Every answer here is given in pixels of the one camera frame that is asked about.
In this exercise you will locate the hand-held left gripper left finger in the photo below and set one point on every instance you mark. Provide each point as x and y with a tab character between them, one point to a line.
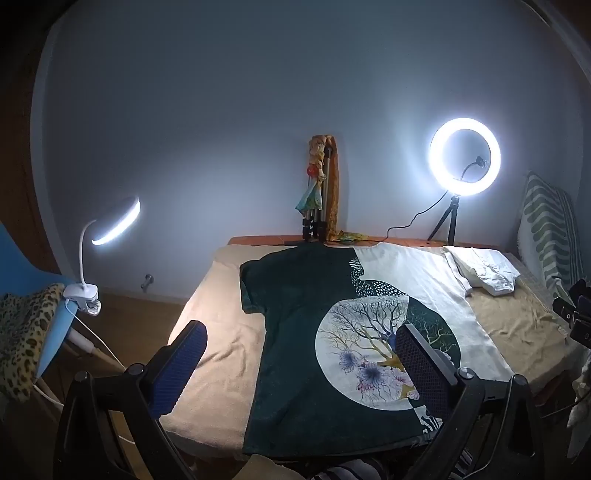
180	369

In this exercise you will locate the white clip lamp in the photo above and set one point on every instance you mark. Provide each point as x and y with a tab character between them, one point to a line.
115	226

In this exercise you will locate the green striped pillow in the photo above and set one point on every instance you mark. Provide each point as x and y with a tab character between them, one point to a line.
545	230

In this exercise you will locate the folded grey tripod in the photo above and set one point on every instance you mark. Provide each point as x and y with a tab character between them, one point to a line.
318	226

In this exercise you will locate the colourful knotted scarf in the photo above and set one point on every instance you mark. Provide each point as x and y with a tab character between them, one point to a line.
314	194

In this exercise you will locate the metal wall hook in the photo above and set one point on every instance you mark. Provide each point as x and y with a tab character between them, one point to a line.
147	281

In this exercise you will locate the beige blanket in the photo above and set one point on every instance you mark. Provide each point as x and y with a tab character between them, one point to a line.
221	323

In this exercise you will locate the folded white clothes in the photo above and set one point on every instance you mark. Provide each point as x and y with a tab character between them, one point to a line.
485	272

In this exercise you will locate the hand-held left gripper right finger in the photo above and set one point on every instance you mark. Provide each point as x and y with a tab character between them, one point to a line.
422	374

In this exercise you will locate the orange scarf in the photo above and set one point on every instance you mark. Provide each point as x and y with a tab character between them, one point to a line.
336	184

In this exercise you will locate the small yellow-green cloth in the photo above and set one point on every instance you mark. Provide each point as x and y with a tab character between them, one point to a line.
348	236

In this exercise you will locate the leopard print cloth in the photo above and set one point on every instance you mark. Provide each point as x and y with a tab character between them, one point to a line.
23	332

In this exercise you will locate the blue chair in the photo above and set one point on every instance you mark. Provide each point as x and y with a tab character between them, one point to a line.
27	277

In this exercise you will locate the black gooseneck phone holder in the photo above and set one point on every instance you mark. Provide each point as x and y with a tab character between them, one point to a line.
480	161

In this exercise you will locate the green and white printed t-shirt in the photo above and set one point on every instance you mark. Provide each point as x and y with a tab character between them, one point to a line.
295	323

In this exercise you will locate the white cloth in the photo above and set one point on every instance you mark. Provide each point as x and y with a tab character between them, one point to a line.
577	415

